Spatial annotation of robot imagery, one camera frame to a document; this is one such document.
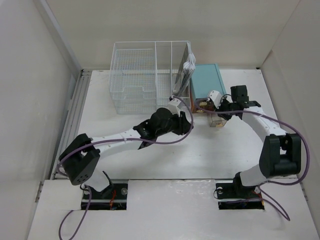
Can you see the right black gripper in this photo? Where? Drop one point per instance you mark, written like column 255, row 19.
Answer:
column 226, row 117

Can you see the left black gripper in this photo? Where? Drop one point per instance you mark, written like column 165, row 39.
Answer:
column 183, row 126

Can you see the clear smoked drawer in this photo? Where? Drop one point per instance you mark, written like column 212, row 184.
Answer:
column 214, row 121

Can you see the grey white booklet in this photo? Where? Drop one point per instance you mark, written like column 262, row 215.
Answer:
column 186, row 69

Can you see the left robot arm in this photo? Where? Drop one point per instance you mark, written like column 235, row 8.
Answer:
column 79, row 160

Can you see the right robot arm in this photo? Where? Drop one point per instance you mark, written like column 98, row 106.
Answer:
column 281, row 151

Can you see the teal drawer box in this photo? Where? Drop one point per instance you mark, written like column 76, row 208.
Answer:
column 206, row 78

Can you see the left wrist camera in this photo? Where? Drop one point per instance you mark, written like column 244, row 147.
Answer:
column 175, row 105

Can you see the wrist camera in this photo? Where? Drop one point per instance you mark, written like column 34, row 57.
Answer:
column 175, row 105
column 215, row 97

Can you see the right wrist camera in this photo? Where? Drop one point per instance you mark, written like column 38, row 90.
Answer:
column 215, row 97

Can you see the white wire mesh organizer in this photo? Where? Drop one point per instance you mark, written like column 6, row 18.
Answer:
column 143, row 74

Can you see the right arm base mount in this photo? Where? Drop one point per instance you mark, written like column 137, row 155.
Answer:
column 232, row 195

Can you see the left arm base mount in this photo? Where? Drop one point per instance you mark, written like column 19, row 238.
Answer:
column 107, row 195

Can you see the aluminium rail frame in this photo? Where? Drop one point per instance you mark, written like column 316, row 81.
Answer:
column 71, row 125

